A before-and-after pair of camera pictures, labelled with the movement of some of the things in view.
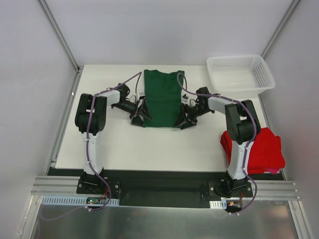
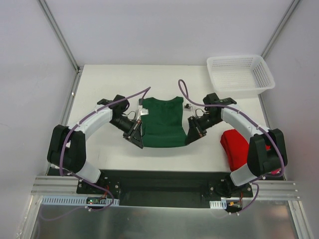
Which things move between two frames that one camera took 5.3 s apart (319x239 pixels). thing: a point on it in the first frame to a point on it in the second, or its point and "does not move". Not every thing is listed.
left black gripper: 138,110 to 132,130
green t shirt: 164,93 to 163,126
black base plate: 164,188 does not move
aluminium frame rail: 67,185 does not move
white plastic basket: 239,77 does not move
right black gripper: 185,114 to 197,127
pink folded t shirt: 273,170 does not move
